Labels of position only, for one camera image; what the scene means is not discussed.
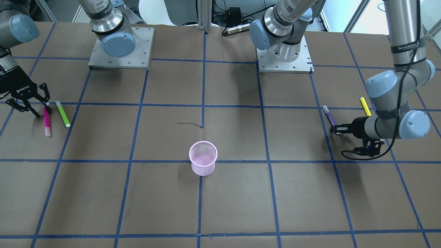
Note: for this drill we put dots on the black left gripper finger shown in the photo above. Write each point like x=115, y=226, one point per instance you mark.
x=338, y=132
x=339, y=128

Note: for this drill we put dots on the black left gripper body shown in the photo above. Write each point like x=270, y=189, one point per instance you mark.
x=358, y=124

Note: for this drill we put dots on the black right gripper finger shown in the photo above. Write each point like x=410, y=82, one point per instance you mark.
x=43, y=99
x=22, y=108

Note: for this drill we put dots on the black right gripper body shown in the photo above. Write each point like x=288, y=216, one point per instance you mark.
x=18, y=86

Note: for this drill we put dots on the purple marker pen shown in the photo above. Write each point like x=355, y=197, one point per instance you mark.
x=329, y=116

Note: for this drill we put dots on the pink marker pen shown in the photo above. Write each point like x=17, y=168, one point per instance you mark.
x=47, y=123

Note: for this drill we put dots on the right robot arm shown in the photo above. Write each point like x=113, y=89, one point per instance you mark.
x=24, y=41

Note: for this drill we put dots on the pink mesh cup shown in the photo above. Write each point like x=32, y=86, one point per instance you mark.
x=203, y=155

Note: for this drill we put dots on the yellow marker pen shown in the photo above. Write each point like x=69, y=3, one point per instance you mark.
x=365, y=106

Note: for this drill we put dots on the green marker pen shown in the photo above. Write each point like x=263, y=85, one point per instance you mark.
x=63, y=114

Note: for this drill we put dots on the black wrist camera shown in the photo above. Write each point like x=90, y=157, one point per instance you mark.
x=371, y=147

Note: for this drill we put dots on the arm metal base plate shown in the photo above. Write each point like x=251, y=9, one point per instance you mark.
x=284, y=58
x=123, y=50

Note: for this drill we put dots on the aluminium frame post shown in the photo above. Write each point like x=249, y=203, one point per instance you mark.
x=204, y=15

